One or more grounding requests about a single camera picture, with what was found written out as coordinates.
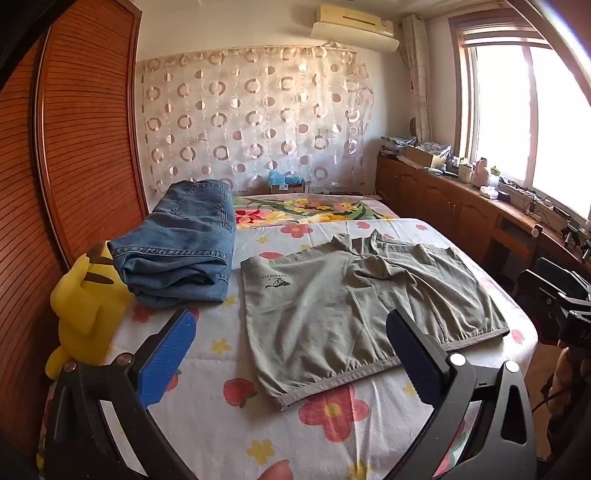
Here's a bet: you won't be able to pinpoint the floral blanket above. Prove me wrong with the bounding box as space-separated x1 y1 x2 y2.
231 193 398 229

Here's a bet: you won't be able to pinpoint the long wooden cabinet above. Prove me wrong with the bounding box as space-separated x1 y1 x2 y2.
376 154 591 287

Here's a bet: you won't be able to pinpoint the sheer circle-pattern curtain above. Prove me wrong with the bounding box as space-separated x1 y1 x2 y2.
141 44 375 195

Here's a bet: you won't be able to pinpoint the white air conditioner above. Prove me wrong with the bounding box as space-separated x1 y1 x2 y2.
309 4 400 52

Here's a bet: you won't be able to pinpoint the cardboard box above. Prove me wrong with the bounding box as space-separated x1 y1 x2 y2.
404 145 446 169

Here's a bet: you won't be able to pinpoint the floral strawberry bed sheet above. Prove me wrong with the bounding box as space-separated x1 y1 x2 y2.
37 217 541 480

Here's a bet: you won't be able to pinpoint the pale pink bottle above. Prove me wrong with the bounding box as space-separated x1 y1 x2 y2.
472 157 491 188

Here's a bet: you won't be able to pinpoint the yellow plush toy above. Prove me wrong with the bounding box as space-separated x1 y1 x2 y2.
45 241 134 377

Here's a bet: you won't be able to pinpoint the folded blue jeans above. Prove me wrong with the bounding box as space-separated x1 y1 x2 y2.
107 180 236 309

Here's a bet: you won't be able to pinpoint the blue packet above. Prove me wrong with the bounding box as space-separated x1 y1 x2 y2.
268 169 308 192

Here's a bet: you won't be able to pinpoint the grey-green pants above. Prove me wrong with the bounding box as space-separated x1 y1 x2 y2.
240 231 511 411

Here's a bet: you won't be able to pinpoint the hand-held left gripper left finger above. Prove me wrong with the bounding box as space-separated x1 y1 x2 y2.
44 308 199 480

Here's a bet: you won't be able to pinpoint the pile of printed cloth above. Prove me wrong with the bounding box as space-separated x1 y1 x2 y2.
381 135 451 158

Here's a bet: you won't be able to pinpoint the wooden framed window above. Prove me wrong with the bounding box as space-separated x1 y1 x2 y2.
445 9 591 222

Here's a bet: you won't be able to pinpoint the pale window curtain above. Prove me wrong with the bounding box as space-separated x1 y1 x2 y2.
402 14 432 144

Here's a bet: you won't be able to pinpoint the wooden headboard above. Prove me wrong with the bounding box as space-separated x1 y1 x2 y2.
0 0 151 462

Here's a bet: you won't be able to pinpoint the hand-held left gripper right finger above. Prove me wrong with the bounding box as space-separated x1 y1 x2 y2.
385 307 539 480

